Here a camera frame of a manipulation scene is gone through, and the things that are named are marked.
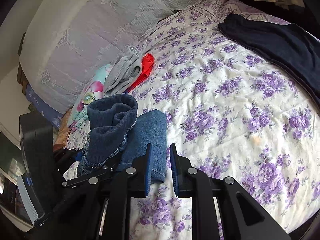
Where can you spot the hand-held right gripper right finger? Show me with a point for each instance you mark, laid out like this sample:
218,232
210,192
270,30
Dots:
175,172

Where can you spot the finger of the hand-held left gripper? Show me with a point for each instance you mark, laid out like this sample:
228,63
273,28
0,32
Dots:
75,180
67,153

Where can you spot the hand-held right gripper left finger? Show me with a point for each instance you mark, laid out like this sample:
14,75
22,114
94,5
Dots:
148,170

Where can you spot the blue denim pants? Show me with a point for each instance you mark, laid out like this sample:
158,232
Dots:
150,130

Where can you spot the grey folded pants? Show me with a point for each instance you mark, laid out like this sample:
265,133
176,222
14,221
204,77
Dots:
122,77

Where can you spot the dark navy pants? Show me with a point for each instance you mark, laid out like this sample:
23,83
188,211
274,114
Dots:
275,45

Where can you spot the orange-brown cloth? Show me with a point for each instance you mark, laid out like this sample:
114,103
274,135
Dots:
61,140

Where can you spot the blue patterned pillow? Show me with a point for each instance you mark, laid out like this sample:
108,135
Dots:
40,100

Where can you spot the floral folded blanket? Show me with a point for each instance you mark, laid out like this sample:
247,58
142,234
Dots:
92,92

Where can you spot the red folded garment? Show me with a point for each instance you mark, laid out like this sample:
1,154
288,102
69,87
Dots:
146,67

